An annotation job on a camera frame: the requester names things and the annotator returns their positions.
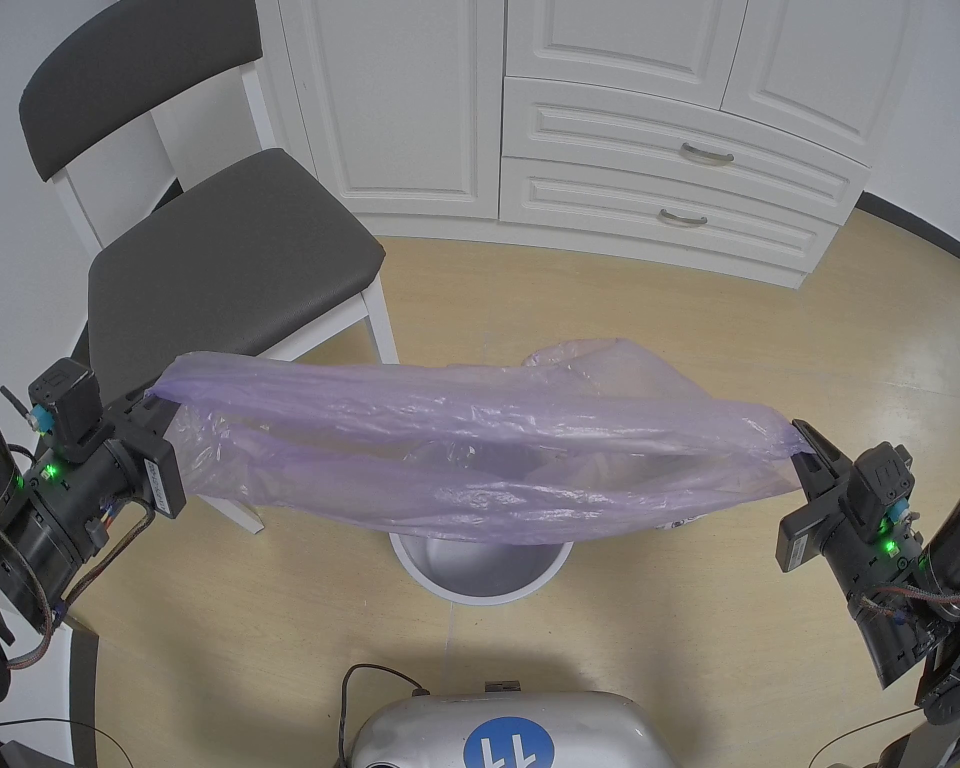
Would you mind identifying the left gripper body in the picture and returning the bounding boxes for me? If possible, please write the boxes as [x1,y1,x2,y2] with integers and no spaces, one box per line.
[22,397,188,560]

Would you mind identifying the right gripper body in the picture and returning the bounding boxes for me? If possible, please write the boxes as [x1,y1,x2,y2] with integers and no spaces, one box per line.
[776,466,921,594]

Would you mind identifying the purple plastic bag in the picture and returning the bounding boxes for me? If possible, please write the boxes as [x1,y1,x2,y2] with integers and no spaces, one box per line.
[153,337,805,547]

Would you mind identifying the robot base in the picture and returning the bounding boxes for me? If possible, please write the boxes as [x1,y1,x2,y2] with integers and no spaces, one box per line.
[351,678,674,768]

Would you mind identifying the white trash bin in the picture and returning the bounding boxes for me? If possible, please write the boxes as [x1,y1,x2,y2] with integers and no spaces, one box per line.
[387,438,576,607]

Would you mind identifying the white chair with grey cushions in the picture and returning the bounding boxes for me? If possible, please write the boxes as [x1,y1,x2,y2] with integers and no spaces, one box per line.
[18,0,402,535]

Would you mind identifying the white wardrobe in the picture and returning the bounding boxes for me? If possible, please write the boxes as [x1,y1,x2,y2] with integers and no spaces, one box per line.
[255,0,925,291]

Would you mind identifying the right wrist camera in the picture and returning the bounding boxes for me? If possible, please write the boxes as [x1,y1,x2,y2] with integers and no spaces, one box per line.
[855,442,918,545]

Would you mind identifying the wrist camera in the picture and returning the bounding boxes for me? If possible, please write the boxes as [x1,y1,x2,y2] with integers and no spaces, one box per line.
[855,442,918,545]
[28,357,104,462]

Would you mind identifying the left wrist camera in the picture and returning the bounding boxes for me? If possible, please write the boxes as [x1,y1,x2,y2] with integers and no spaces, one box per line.
[28,357,104,462]

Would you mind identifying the black cable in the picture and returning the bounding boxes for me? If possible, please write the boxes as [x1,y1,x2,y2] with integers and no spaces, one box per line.
[339,663,430,768]

